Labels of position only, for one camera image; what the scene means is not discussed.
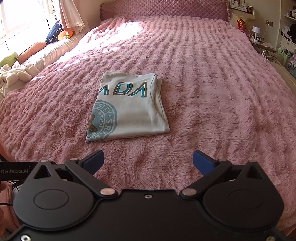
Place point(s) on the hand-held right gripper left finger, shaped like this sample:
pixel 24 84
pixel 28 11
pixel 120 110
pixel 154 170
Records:
pixel 95 160

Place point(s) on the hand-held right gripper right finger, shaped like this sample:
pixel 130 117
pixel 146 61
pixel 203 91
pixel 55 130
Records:
pixel 203 162

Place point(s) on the pale printed sweatshirt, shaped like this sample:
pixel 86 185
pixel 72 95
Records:
pixel 138 111

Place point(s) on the white shelving unit with clothes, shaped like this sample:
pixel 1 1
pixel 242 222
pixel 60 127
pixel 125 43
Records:
pixel 289 34

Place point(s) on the pink fluffy blanket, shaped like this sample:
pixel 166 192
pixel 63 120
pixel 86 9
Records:
pixel 208 92

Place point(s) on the white crumpled cloth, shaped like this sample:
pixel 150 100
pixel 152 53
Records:
pixel 16 76

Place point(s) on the green plush toy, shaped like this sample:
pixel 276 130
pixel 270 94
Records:
pixel 8 59

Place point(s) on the pale pink window cushion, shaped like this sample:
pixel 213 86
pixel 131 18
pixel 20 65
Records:
pixel 57 47

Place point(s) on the orange bolster cushion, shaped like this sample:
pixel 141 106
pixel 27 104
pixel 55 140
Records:
pixel 31 52

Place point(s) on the dried flower bunch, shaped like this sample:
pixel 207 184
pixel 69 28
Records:
pixel 268 55

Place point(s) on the orange plush toy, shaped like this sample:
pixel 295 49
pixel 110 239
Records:
pixel 66 35

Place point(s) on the wooden nightstand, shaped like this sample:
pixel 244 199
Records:
pixel 266 45

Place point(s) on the green storage bin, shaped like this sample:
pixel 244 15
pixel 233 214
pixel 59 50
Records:
pixel 285 56

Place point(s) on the navy patterned pillow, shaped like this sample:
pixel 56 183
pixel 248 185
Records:
pixel 53 32

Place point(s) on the red snack bag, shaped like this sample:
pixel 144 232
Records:
pixel 241 25

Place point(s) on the white bedside lamp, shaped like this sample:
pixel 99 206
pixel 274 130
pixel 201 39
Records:
pixel 255 29

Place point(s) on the pink curtain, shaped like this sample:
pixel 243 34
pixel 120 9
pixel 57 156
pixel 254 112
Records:
pixel 69 14

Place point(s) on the window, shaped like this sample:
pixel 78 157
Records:
pixel 23 18

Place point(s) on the beige bedside shelf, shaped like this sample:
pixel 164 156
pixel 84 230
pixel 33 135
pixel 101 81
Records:
pixel 242 9

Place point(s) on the purple quilted headboard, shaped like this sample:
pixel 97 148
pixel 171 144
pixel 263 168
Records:
pixel 161 8

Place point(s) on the beige bed frame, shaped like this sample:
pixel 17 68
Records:
pixel 285 71

